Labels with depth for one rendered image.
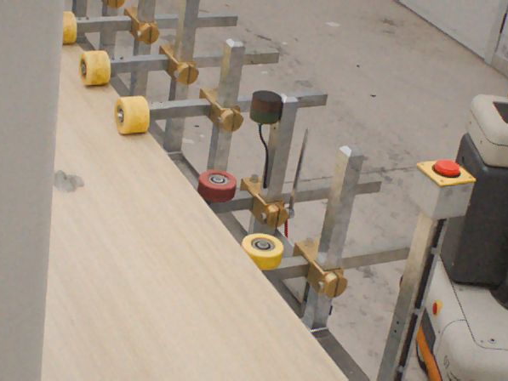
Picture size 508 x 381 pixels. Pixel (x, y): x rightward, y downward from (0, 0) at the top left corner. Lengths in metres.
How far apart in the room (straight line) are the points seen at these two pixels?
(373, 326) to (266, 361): 1.72
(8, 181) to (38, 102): 0.03
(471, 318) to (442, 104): 2.17
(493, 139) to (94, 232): 1.34
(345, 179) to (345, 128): 2.71
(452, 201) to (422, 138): 3.02
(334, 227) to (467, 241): 1.15
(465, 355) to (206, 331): 1.31
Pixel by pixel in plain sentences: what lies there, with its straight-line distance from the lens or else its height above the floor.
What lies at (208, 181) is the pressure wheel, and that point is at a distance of 2.22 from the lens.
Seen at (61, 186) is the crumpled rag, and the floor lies 0.91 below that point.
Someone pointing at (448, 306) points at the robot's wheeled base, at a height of 0.27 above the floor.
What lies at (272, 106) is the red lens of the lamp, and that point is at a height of 1.10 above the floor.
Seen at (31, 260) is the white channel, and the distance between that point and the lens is 0.41.
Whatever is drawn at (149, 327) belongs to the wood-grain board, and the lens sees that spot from 1.80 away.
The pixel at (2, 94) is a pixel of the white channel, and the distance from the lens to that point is 0.37.
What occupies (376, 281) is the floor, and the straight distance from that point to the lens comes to 3.69.
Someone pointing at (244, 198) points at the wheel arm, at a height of 0.86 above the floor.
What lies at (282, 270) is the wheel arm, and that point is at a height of 0.85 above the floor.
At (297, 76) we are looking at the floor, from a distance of 5.11.
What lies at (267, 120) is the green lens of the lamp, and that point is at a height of 1.07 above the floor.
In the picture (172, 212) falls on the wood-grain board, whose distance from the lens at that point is 2.12.
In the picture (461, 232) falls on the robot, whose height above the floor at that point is 0.46.
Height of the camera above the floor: 1.99
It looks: 29 degrees down
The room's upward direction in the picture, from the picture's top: 10 degrees clockwise
